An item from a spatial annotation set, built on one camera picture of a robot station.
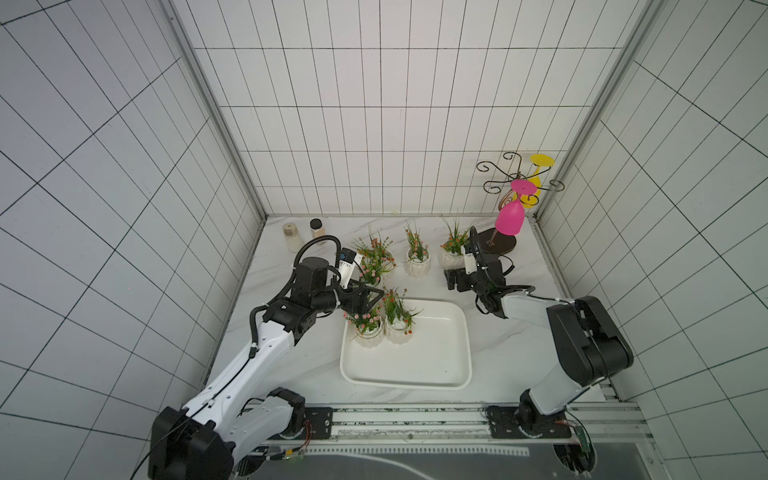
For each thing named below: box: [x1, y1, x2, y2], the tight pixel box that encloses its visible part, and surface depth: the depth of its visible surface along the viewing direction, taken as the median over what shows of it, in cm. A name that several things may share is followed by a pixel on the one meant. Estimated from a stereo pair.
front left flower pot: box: [359, 262, 391, 287], surface depth 89 cm
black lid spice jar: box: [309, 218, 326, 239], surface depth 106 cm
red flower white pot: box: [382, 287, 424, 345], surface depth 85 cm
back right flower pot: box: [439, 221, 468, 270], surface depth 99 cm
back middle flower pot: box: [402, 219, 431, 278], surface depth 99 cm
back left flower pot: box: [351, 231, 396, 281], surface depth 91 cm
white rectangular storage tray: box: [340, 298, 473, 390], surface depth 85 cm
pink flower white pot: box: [343, 305, 385, 339], surface depth 82 cm
